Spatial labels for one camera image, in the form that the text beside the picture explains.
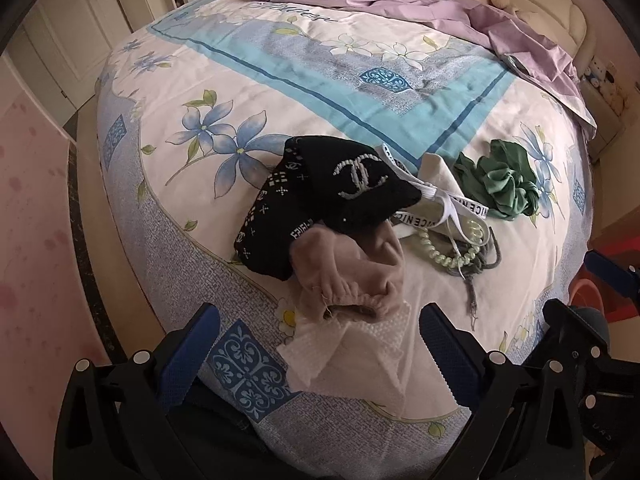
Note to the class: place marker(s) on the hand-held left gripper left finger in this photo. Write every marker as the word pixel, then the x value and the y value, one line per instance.
pixel 192 355

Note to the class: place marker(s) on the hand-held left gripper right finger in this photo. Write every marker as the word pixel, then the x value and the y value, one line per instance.
pixel 442 355

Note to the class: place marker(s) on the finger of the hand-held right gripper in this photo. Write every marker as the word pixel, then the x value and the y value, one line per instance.
pixel 607 272
pixel 575 322

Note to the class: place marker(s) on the white mesh cloth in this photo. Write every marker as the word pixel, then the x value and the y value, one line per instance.
pixel 345 355

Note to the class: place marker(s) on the green scrunchie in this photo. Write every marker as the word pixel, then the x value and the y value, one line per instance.
pixel 500 180

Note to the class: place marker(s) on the red plastic stool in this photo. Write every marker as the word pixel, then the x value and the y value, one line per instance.
pixel 627 312

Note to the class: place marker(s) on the pink knit cloth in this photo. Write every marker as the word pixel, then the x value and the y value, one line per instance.
pixel 350 265

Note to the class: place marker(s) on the beige cloth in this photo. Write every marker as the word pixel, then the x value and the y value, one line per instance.
pixel 437 172

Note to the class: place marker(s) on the white blue plush dog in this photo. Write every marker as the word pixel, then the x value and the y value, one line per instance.
pixel 605 80

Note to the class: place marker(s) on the black knit hat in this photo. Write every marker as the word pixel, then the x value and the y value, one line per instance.
pixel 310 185

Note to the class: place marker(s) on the cream padded headboard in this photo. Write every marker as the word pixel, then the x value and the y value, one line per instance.
pixel 545 0

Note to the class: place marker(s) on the floral bed sheet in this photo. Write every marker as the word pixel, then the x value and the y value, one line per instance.
pixel 350 60

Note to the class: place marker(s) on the purple blanket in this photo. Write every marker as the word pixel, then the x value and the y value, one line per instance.
pixel 400 0

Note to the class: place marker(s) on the white wardrobe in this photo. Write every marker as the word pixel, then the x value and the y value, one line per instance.
pixel 75 10

